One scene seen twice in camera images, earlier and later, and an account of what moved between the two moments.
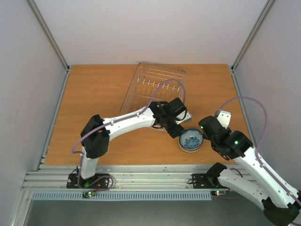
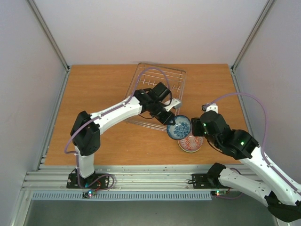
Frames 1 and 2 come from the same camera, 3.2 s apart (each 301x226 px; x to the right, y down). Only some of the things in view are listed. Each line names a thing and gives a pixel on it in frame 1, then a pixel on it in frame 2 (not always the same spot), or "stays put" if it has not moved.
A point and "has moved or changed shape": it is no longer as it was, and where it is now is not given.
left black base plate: x=99 y=181 stays put
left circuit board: x=87 y=194 stays put
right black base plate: x=201 y=181 stays put
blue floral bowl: x=191 y=138 has moved or changed shape
